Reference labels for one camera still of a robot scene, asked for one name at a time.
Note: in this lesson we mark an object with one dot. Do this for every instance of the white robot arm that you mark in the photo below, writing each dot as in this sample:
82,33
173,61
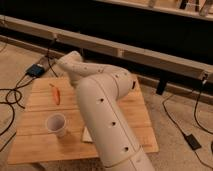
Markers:
98,87

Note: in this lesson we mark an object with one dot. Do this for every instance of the white rectangular block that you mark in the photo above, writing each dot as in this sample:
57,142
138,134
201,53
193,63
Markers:
86,136

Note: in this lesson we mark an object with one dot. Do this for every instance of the long wooden beam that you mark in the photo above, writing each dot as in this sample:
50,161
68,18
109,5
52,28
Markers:
143,56

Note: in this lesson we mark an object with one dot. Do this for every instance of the wooden table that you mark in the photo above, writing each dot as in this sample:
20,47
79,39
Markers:
33,143

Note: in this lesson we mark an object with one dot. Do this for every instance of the black power adapter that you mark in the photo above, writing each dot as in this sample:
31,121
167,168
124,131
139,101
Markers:
192,142

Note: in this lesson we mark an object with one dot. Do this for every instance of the orange carrot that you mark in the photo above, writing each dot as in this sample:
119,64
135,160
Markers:
56,94

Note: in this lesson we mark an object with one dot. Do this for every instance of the blue electronics box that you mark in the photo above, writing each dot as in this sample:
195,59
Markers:
35,71

